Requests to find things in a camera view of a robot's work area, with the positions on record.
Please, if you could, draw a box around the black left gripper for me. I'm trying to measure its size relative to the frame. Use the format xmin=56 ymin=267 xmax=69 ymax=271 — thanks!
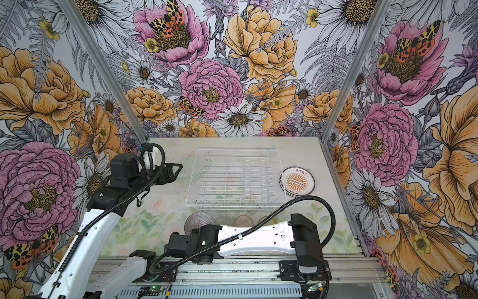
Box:
xmin=129 ymin=163 xmax=183 ymax=193

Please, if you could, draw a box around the white upturned ceramic bowl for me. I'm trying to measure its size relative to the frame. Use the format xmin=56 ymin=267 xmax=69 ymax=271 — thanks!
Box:
xmin=184 ymin=212 xmax=215 ymax=235

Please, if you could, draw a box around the clear plastic cup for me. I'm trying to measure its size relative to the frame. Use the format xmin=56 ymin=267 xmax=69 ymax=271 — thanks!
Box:
xmin=215 ymin=216 xmax=234 ymax=226

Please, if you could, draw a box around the pink plastic cup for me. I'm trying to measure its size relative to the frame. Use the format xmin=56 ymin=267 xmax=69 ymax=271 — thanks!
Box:
xmin=234 ymin=215 xmax=254 ymax=227

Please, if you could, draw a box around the orange sunburst plate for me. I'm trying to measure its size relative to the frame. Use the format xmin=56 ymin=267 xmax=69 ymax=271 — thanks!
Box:
xmin=280 ymin=166 xmax=316 ymax=197

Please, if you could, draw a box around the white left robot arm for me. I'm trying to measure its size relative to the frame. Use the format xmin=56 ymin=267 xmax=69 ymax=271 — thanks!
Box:
xmin=35 ymin=145 xmax=183 ymax=299

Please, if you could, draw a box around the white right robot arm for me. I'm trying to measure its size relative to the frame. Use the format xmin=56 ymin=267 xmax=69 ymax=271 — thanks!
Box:
xmin=165 ymin=214 xmax=329 ymax=276

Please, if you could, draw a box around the green circuit board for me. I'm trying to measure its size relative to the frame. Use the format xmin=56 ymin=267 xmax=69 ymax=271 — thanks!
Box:
xmin=138 ymin=286 xmax=172 ymax=299

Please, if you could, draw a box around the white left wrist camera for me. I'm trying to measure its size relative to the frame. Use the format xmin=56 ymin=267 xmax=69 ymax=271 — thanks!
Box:
xmin=139 ymin=147 xmax=154 ymax=173

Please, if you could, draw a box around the aluminium front rail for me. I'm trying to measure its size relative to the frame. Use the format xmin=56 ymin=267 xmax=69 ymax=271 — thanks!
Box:
xmin=116 ymin=254 xmax=393 ymax=299

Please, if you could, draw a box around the black corrugated cable left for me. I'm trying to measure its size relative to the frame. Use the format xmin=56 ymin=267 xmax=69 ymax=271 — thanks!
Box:
xmin=57 ymin=143 xmax=167 ymax=274

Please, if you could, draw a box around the black corrugated cable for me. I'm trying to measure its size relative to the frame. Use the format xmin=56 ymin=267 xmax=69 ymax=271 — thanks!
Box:
xmin=57 ymin=143 xmax=167 ymax=274
xmin=149 ymin=195 xmax=337 ymax=275

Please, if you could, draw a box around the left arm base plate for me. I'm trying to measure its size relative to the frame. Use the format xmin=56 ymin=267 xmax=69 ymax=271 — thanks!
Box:
xmin=134 ymin=260 xmax=178 ymax=283

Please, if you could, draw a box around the black corrugated cable right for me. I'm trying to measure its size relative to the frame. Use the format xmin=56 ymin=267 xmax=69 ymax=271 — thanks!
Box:
xmin=149 ymin=195 xmax=337 ymax=275

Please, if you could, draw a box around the white wire dish rack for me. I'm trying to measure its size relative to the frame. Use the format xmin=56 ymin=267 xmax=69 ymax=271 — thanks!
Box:
xmin=185 ymin=148 xmax=287 ymax=211

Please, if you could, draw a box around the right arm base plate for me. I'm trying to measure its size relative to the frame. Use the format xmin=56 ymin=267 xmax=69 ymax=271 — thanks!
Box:
xmin=278 ymin=260 xmax=332 ymax=284

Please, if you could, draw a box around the aluminium corner post left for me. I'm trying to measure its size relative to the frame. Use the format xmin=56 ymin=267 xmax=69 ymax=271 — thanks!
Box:
xmin=59 ymin=1 xmax=149 ymax=143

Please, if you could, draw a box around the aluminium corner post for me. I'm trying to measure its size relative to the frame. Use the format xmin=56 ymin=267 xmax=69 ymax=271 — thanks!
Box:
xmin=59 ymin=1 xmax=149 ymax=143
xmin=321 ymin=0 xmax=392 ymax=144

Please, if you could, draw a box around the aluminium corner post right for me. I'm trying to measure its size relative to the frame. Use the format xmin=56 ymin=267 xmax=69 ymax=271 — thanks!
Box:
xmin=321 ymin=0 xmax=392 ymax=144

